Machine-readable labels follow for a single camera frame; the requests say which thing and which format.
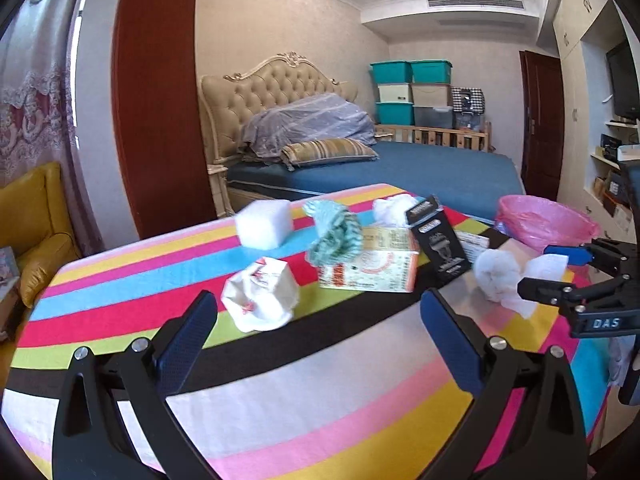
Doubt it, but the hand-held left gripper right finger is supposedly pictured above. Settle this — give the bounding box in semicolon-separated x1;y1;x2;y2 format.
420;287;588;480

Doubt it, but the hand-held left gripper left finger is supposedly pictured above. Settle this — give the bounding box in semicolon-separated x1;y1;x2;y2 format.
52;290;221;480

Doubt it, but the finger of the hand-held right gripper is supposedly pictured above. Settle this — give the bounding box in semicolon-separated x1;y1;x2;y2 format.
517;275;631;317
544;238;631;281

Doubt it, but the white tissue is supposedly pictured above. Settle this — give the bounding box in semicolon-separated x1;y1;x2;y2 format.
502;254;571;320
372;196;418;228

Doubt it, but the pink bag lined bin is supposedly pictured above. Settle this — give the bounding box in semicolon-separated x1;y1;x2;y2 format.
495;194;601;253

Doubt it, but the white plastic bag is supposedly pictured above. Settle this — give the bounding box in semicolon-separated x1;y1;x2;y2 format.
472;249;523;303

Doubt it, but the white paper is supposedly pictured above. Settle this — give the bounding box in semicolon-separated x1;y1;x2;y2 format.
220;256;300;333

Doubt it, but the black cardboard box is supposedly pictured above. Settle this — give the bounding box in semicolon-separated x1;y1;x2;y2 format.
404;195;473;288

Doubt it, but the yellow orange printed carton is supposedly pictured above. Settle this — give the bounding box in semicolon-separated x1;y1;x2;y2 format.
317;225;421;293

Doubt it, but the white foam block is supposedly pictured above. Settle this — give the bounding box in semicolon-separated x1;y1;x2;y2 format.
235;199;293;249

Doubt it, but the white tissue back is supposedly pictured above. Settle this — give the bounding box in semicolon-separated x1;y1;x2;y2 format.
372;196;418;228

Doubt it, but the green white patterned cloth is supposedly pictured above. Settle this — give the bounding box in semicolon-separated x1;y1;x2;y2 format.
302;199;363;266

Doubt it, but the dark safe box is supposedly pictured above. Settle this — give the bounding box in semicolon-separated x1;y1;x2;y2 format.
605;170;630;206

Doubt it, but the rainbow striped tablecloth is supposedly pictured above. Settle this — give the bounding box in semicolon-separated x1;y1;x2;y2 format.
0;182;618;480

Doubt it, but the black box on shelf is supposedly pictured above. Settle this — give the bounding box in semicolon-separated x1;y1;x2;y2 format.
600;134;623;161

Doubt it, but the white built-in cabinet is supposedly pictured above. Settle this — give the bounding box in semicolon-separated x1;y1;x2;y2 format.
537;0;640;271

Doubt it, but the dark wooden door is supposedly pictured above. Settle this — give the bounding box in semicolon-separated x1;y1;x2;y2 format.
519;51;565;201

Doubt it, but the bed with tufted headboard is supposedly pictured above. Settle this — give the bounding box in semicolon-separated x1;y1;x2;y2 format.
197;51;526;221

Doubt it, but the yellow leather armchair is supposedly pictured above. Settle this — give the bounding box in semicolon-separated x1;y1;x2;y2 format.
0;161;83;346

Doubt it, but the black white checkered bag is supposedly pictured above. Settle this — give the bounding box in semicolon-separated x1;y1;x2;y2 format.
451;87;486;113

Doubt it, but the black television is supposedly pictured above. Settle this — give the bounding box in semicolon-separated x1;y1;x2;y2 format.
606;40;640;120

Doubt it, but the clear grey storage box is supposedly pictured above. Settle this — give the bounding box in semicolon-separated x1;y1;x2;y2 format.
412;106;455;130

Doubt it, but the picture book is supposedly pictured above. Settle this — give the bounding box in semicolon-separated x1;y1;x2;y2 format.
0;247;21;281

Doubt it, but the beige storage box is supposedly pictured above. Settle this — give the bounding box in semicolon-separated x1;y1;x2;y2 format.
411;83;453;108

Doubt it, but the teal storage box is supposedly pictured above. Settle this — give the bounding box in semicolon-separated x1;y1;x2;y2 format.
409;60;455;85
375;102;416;126
370;61;413;86

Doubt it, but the striped pillow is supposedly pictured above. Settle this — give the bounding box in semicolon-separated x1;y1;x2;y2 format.
280;138;379;171

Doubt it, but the white storage box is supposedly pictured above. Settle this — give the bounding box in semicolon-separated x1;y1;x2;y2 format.
377;83;415;104

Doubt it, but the red brown wooden panel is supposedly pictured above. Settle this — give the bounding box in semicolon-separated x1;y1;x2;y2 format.
111;0;218;241

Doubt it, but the folded blue grey duvet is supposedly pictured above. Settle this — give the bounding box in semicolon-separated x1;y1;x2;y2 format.
240;92;377;161

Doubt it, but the ceiling air vent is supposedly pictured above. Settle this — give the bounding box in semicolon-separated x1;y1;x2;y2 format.
427;0;526;10

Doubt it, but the lace patterned curtain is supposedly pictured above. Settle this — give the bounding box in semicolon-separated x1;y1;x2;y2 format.
0;0;106;256

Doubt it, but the wooden crib rail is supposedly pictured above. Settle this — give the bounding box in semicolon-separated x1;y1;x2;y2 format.
372;121;493;153

